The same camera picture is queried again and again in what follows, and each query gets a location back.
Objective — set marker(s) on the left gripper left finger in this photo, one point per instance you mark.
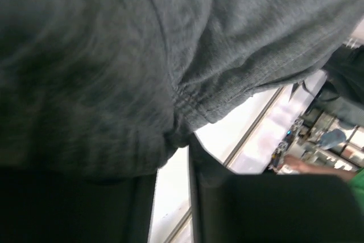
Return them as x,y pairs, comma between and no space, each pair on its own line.
48,207

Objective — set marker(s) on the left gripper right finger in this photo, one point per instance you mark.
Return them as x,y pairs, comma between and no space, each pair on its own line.
230,207

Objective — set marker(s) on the grey shorts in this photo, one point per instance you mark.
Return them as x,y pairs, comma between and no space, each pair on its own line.
112,88

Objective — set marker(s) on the bystander green sleeve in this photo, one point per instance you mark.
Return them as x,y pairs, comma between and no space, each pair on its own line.
357,186

